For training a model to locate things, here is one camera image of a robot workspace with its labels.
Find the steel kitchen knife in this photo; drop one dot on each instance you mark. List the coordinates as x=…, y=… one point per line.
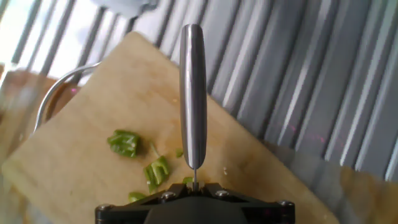
x=192, y=93

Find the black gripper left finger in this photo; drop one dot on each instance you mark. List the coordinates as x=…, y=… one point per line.
x=172, y=191

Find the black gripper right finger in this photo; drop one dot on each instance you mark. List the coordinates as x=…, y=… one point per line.
x=221, y=191

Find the tiny green pepper scrap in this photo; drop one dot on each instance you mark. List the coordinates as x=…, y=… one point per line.
x=179, y=152

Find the green chili pepper piece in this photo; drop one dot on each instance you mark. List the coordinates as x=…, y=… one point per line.
x=157, y=172
x=124, y=143
x=136, y=196

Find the bamboo cutting board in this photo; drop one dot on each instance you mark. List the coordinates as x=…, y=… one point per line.
x=109, y=109

